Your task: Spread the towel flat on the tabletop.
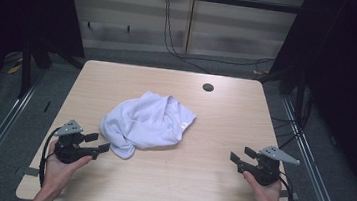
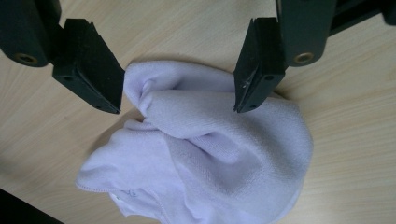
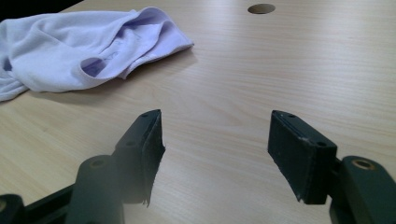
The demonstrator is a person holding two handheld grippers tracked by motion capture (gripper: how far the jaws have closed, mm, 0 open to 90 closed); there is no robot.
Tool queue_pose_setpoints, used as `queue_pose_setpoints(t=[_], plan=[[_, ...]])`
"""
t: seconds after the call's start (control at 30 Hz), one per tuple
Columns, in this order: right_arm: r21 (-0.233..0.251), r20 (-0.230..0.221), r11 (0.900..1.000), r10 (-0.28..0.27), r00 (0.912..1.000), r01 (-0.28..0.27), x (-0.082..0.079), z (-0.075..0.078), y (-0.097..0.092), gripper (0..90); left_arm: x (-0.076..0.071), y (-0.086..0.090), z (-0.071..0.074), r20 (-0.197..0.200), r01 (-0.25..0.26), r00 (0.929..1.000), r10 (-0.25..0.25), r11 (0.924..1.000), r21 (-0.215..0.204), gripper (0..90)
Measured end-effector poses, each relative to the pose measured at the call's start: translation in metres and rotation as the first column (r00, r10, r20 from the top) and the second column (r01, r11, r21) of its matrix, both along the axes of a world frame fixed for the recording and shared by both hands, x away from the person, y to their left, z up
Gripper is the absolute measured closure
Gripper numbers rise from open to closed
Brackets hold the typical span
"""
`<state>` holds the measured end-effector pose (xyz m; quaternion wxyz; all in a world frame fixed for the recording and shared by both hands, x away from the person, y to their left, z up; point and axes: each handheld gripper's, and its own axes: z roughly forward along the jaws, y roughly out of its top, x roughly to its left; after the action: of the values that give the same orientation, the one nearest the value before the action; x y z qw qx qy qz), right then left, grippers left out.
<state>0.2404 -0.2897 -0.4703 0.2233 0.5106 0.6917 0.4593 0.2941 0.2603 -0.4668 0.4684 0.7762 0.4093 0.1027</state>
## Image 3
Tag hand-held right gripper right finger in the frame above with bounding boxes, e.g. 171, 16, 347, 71
267, 109, 396, 224

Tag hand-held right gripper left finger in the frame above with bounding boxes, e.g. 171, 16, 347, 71
64, 108, 166, 224

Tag white printed cloth garment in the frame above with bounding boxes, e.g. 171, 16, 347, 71
0, 7, 195, 103

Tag round table cable hole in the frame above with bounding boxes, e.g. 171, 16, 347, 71
247, 3, 276, 15

